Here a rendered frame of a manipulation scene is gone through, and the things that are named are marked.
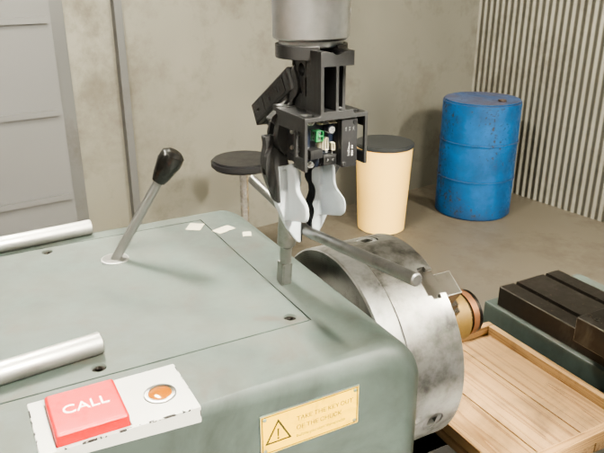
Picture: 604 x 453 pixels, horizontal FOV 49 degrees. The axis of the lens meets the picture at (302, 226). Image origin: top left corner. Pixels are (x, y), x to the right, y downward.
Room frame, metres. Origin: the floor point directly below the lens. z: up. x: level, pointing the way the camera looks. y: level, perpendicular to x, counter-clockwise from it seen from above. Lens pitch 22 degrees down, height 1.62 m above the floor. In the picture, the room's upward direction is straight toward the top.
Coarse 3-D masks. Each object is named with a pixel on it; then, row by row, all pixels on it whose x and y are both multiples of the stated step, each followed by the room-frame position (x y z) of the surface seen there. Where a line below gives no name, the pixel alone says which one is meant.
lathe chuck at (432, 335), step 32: (384, 256) 0.85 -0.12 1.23; (416, 256) 0.86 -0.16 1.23; (384, 288) 0.79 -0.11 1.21; (416, 288) 0.80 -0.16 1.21; (416, 320) 0.76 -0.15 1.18; (448, 320) 0.78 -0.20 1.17; (416, 352) 0.74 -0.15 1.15; (448, 352) 0.76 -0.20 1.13; (448, 384) 0.75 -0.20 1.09; (416, 416) 0.73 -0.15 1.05; (448, 416) 0.76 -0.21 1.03
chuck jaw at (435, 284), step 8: (424, 272) 0.84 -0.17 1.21; (448, 272) 0.86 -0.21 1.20; (424, 280) 0.82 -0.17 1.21; (432, 280) 0.83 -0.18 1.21; (440, 280) 0.85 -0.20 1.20; (448, 280) 0.85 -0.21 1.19; (424, 288) 0.81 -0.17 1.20; (432, 288) 0.82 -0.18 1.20; (440, 288) 0.82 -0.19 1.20; (448, 288) 0.84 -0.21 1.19; (456, 288) 0.84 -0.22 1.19; (432, 296) 0.81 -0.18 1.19; (448, 296) 0.83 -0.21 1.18; (456, 296) 0.84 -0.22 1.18; (456, 304) 0.87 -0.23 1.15; (456, 312) 0.89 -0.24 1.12
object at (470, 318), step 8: (464, 296) 0.95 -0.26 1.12; (472, 296) 0.96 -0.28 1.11; (464, 304) 0.93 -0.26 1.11; (472, 304) 0.94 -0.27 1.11; (480, 304) 0.95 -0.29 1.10; (464, 312) 0.92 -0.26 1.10; (472, 312) 0.93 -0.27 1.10; (480, 312) 0.94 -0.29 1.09; (464, 320) 0.91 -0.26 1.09; (472, 320) 0.93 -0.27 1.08; (480, 320) 0.94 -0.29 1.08; (464, 328) 0.91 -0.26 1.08; (472, 328) 0.93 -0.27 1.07; (480, 328) 0.94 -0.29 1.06; (464, 336) 0.92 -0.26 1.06
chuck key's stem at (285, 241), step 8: (280, 224) 0.71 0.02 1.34; (280, 232) 0.71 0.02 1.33; (288, 232) 0.70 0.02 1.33; (280, 240) 0.71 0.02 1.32; (288, 240) 0.71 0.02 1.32; (280, 248) 0.72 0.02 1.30; (288, 248) 0.71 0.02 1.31; (280, 256) 0.72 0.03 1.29; (288, 256) 0.71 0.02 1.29; (280, 264) 0.72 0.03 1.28; (288, 264) 0.72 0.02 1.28; (280, 272) 0.72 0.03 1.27; (288, 272) 0.72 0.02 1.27; (280, 280) 0.72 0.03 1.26; (288, 280) 0.72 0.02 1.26
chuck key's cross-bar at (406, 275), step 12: (252, 180) 0.79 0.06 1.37; (264, 192) 0.76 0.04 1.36; (312, 228) 0.66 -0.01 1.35; (324, 240) 0.63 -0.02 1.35; (336, 240) 0.62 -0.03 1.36; (348, 252) 0.59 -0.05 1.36; (360, 252) 0.57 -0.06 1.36; (372, 264) 0.55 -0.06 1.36; (384, 264) 0.54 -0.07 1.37; (396, 264) 0.53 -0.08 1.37; (396, 276) 0.52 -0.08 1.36; (408, 276) 0.51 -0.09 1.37; (420, 276) 0.51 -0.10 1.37
